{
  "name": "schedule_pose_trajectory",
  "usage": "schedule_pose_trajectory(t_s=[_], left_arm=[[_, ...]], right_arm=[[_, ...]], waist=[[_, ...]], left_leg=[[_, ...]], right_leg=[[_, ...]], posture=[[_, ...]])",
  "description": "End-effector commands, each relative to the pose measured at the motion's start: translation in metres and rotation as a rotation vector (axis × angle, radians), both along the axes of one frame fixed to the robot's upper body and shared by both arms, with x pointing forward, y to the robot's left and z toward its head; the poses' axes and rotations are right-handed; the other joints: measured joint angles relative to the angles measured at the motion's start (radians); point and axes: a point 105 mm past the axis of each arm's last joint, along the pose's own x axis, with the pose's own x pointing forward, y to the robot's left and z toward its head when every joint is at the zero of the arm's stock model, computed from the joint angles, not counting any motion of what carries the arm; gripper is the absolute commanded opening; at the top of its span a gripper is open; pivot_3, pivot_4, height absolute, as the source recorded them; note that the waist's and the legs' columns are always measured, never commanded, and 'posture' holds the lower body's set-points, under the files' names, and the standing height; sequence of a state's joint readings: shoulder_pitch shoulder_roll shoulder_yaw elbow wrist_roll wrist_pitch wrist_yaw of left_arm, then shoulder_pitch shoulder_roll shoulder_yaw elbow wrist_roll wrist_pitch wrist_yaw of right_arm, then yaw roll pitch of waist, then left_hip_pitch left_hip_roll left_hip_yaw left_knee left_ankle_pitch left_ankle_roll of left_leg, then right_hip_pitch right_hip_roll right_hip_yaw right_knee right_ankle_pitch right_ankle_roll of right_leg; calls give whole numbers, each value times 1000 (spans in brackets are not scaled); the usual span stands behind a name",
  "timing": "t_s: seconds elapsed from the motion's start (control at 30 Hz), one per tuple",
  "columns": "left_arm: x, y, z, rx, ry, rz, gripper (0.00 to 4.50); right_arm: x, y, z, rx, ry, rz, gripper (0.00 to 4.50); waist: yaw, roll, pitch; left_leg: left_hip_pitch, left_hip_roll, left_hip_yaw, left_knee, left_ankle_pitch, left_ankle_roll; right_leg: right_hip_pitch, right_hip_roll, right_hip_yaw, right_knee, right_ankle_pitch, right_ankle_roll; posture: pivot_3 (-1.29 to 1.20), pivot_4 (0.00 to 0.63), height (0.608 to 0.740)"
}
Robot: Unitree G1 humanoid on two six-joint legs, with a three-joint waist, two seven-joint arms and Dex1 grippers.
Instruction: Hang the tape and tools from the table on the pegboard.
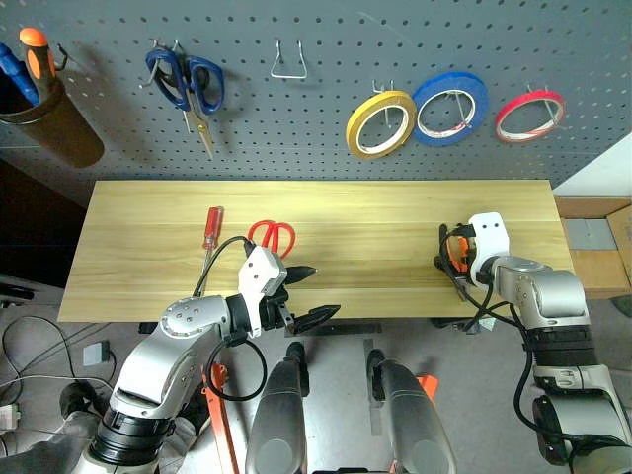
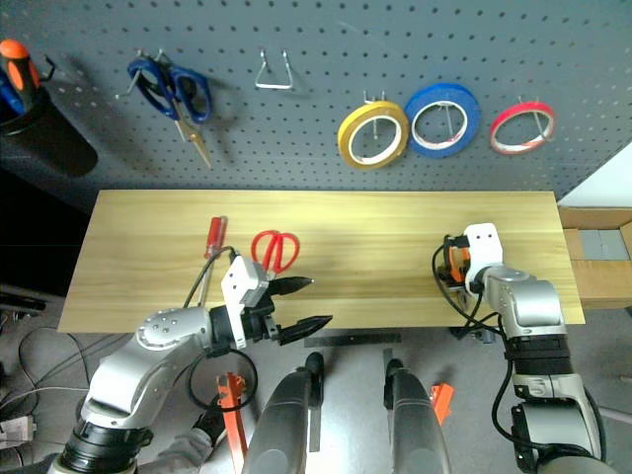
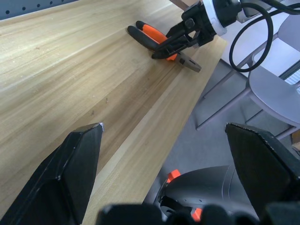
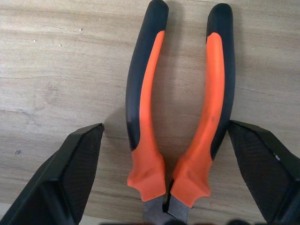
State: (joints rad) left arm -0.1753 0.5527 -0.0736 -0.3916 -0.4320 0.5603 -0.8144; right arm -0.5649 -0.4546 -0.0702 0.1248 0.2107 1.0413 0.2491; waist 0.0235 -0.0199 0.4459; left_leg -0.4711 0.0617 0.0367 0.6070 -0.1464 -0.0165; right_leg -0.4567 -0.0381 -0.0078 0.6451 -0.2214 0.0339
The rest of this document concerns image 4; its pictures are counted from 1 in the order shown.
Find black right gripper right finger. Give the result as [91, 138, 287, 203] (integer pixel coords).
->
[227, 120, 300, 225]

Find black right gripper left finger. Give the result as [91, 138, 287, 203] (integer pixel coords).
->
[0, 123, 105, 225]

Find orange and black pliers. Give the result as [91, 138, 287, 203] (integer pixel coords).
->
[125, 0, 236, 225]

